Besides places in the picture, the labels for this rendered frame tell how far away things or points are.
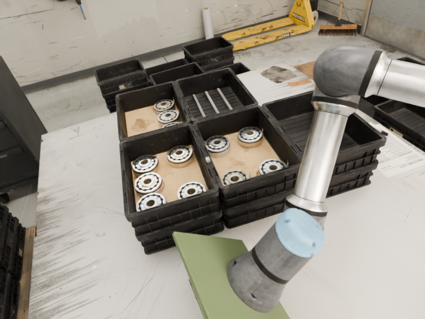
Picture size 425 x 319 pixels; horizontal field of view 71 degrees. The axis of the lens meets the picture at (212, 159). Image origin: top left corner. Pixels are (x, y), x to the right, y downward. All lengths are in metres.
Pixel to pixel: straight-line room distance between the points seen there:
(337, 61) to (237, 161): 0.59
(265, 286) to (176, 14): 3.91
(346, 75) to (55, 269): 1.09
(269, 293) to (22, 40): 3.95
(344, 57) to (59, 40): 3.82
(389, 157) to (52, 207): 1.45
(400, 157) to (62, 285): 1.38
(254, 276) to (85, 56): 3.86
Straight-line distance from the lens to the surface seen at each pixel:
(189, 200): 0.93
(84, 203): 1.39
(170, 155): 1.20
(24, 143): 2.44
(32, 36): 4.26
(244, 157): 1.17
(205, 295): 0.72
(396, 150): 1.50
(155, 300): 1.04
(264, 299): 0.78
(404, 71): 0.71
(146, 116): 1.53
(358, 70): 0.69
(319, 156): 0.82
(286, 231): 0.71
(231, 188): 0.94
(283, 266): 0.74
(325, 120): 0.82
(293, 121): 1.36
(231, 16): 4.64
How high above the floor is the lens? 1.62
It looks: 42 degrees down
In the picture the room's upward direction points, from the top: 9 degrees counter-clockwise
